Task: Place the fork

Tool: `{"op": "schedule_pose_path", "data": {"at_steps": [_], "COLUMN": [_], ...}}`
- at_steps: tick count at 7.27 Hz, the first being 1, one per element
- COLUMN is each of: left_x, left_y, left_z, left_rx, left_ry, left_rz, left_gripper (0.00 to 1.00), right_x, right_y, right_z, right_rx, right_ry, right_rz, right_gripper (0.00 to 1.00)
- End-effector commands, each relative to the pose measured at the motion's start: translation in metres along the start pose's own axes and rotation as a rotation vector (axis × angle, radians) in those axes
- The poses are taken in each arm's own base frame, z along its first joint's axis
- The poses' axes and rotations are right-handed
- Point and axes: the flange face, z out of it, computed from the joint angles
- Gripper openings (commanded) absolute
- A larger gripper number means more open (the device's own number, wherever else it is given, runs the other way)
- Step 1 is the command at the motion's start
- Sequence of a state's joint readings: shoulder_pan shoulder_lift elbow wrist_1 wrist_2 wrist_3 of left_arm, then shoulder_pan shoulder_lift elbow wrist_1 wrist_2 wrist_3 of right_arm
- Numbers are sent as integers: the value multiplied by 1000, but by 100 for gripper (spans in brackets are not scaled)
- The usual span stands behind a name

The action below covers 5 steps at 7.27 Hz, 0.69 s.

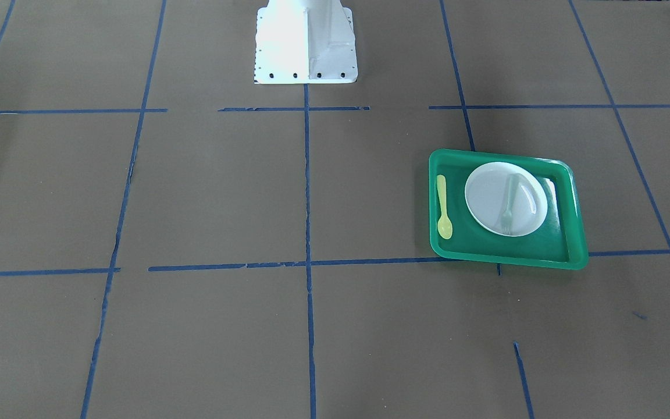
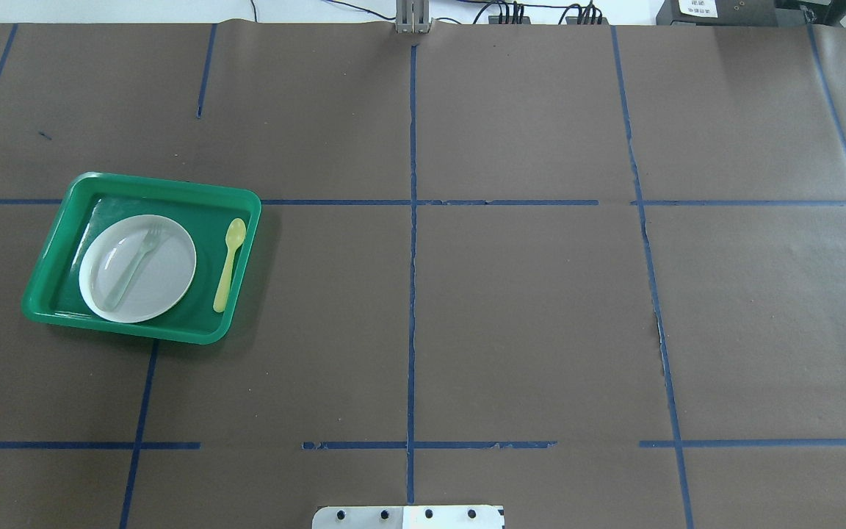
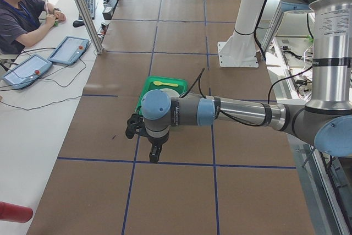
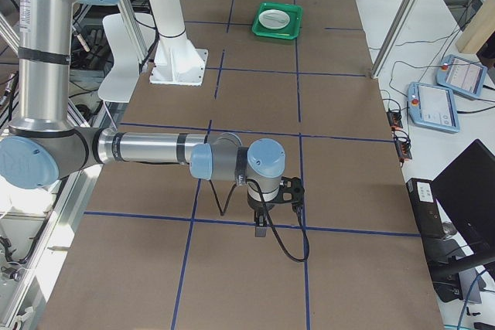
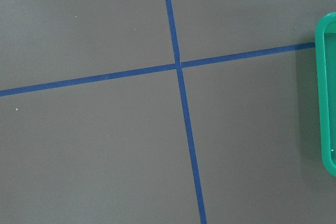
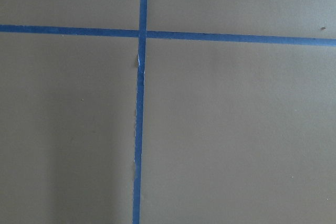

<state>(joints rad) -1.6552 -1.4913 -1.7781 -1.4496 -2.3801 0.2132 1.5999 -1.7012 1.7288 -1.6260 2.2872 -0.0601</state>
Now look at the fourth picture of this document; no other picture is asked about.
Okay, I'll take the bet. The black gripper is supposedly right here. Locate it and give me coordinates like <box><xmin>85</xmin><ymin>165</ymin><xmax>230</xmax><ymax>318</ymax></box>
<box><xmin>247</xmin><ymin>189</ymin><xmax>280</xmax><ymax>237</ymax></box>

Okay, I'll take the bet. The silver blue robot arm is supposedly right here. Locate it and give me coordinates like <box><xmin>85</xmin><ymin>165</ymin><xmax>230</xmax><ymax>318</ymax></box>
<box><xmin>1</xmin><ymin>0</ymin><xmax>288</xmax><ymax>227</ymax></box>

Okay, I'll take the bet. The near orange black connector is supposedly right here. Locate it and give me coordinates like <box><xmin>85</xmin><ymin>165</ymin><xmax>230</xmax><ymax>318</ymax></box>
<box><xmin>392</xmin><ymin>129</ymin><xmax>412</xmax><ymax>164</ymax></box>

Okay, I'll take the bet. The orange black connector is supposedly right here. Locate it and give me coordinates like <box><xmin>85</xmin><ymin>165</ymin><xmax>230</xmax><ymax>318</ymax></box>
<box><xmin>386</xmin><ymin>99</ymin><xmax>403</xmax><ymax>130</ymax></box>
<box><xmin>392</xmin><ymin>129</ymin><xmax>412</xmax><ymax>164</ymax></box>

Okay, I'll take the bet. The far orange black connector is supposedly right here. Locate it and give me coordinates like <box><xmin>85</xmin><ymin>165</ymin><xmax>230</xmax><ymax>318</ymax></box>
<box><xmin>386</xmin><ymin>99</ymin><xmax>403</xmax><ymax>130</ymax></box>

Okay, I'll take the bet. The black desktop computer box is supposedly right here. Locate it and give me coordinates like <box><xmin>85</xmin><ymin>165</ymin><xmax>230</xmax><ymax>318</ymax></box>
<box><xmin>406</xmin><ymin>178</ymin><xmax>465</xmax><ymax>302</ymax></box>

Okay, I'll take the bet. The white plastic chair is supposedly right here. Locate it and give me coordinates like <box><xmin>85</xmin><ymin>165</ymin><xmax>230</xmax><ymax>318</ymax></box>
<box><xmin>97</xmin><ymin>13</ymin><xmax>149</xmax><ymax>107</ymax></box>

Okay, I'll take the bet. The white round plate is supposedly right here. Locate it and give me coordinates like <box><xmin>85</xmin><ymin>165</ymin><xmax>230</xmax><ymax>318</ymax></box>
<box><xmin>258</xmin><ymin>9</ymin><xmax>291</xmax><ymax>30</ymax></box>

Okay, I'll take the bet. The near blue teach pendant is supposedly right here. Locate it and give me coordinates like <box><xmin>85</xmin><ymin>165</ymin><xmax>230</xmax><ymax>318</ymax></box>
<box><xmin>407</xmin><ymin>82</ymin><xmax>460</xmax><ymax>133</ymax></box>

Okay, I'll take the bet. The blue teach pendant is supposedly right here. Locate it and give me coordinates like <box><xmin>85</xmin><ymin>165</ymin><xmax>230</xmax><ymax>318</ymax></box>
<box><xmin>436</xmin><ymin>54</ymin><xmax>487</xmax><ymax>100</ymax></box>
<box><xmin>407</xmin><ymin>82</ymin><xmax>460</xmax><ymax>133</ymax></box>

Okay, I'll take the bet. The black computer monitor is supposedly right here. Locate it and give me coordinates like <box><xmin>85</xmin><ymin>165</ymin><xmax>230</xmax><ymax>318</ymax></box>
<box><xmin>431</xmin><ymin>139</ymin><xmax>494</xmax><ymax>278</ymax></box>

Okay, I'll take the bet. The green plastic tray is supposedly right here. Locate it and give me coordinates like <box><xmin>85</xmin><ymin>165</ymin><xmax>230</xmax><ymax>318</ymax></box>
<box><xmin>251</xmin><ymin>2</ymin><xmax>303</xmax><ymax>40</ymax></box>

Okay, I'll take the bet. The far blue teach pendant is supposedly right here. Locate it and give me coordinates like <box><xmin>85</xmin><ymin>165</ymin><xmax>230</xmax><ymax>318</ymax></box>
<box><xmin>436</xmin><ymin>54</ymin><xmax>487</xmax><ymax>100</ymax></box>

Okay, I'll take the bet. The wooden beam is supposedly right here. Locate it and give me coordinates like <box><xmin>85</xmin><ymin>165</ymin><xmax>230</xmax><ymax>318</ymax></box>
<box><xmin>456</xmin><ymin>0</ymin><xmax>495</xmax><ymax>54</ymax></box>

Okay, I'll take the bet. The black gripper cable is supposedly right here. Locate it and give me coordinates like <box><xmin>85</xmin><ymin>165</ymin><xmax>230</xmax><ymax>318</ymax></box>
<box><xmin>209</xmin><ymin>178</ymin><xmax>311</xmax><ymax>264</ymax></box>

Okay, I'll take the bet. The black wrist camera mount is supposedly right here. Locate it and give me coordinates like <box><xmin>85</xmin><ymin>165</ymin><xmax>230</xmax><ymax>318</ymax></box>
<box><xmin>273</xmin><ymin>176</ymin><xmax>305</xmax><ymax>213</ymax></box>

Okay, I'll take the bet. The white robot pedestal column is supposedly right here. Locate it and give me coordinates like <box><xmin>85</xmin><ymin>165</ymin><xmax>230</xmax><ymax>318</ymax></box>
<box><xmin>149</xmin><ymin>0</ymin><xmax>208</xmax><ymax>86</ymax></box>

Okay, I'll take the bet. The blue network cable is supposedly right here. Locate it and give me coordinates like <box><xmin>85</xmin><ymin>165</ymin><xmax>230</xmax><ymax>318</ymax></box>
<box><xmin>456</xmin><ymin>266</ymin><xmax>495</xmax><ymax>330</ymax></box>

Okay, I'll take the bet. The aluminium frame post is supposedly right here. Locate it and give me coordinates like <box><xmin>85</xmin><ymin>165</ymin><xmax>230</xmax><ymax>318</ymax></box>
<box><xmin>370</xmin><ymin>0</ymin><xmax>418</xmax><ymax>79</ymax></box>

